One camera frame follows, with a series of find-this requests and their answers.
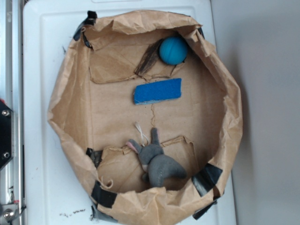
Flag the dark wood chip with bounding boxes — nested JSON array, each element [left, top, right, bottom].
[[134, 39, 163, 77]]

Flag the blue sponge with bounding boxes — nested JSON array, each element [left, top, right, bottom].
[[134, 78, 182, 105]]

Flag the grey plush mouse toy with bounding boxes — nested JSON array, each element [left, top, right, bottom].
[[126, 127, 187, 188]]

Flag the blue ball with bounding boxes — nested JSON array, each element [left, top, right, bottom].
[[159, 37, 188, 65]]

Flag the white plastic tray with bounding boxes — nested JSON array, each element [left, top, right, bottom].
[[22, 0, 236, 225]]

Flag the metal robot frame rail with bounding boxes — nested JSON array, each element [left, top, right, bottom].
[[0, 0, 26, 225]]

